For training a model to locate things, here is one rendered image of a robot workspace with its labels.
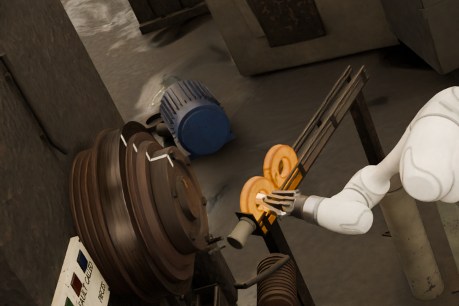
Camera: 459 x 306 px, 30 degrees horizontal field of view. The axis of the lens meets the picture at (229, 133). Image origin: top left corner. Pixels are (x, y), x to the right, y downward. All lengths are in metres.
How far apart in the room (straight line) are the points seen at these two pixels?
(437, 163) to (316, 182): 2.04
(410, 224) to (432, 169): 1.01
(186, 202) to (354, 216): 0.62
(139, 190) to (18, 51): 0.44
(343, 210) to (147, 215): 0.74
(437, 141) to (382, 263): 1.46
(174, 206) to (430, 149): 0.63
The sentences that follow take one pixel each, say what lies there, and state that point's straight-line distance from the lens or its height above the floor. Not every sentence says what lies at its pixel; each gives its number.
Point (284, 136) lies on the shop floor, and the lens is 4.49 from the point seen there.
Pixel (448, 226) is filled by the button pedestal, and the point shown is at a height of 0.27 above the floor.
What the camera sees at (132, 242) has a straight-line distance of 2.05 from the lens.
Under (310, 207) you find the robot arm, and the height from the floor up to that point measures 0.73.
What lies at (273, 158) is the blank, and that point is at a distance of 2.85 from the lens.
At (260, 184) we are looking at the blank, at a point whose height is 0.76.
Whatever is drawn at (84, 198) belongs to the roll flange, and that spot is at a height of 1.28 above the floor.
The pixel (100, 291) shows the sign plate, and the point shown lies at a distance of 2.10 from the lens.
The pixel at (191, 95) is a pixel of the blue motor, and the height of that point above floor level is 0.32.
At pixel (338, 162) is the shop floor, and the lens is 4.14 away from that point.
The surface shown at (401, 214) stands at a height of 0.42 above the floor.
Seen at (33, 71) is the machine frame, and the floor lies 1.56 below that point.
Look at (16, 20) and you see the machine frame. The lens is 2.19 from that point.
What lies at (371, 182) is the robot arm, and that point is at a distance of 2.67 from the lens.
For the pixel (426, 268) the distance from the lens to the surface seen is 3.19.
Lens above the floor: 2.27
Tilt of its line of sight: 29 degrees down
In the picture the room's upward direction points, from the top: 25 degrees counter-clockwise
